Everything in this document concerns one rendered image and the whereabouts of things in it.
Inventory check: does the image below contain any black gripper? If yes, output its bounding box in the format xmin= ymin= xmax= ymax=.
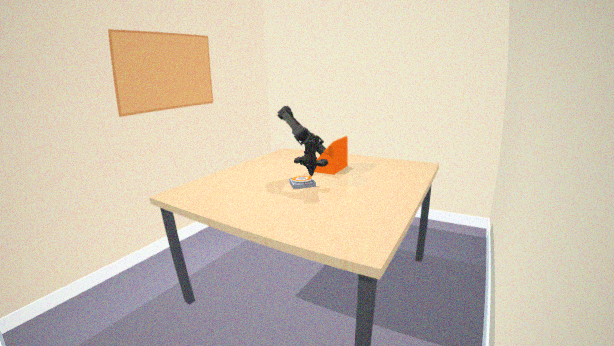
xmin=294 ymin=149 xmax=328 ymax=177

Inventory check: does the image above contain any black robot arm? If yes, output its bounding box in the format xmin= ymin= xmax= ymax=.
xmin=277 ymin=105 xmax=326 ymax=166

